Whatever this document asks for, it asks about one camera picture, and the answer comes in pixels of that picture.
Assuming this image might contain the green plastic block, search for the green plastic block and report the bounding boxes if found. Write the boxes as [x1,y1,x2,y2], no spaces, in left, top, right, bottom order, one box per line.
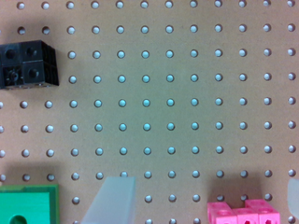
[0,185,60,224]

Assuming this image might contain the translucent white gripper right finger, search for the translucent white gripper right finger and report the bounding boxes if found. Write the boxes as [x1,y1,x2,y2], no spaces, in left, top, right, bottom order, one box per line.
[287,178,299,217]

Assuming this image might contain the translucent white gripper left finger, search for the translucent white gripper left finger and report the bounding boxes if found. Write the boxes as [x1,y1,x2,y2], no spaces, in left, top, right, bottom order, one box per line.
[81,176,135,224]

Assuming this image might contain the pink cube block cluster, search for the pink cube block cluster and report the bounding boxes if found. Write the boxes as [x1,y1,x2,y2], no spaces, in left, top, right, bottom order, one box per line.
[207,199,280,224]

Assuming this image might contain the black cube block cluster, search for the black cube block cluster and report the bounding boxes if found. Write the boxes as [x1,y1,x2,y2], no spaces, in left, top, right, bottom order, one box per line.
[0,40,59,90]

